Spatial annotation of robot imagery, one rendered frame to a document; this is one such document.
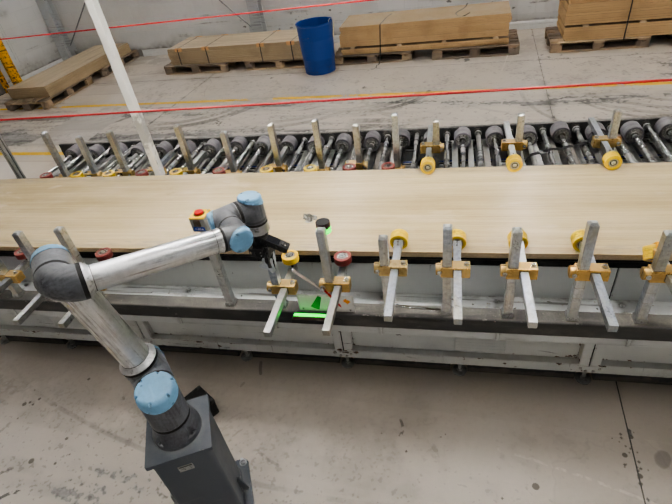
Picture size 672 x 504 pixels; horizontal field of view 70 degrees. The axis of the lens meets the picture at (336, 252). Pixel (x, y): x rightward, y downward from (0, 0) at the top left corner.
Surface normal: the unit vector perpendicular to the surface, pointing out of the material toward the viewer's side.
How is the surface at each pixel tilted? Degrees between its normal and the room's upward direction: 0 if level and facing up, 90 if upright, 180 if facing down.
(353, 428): 0
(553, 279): 90
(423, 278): 90
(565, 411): 0
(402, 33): 90
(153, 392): 5
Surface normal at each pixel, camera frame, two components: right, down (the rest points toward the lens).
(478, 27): -0.22, 0.62
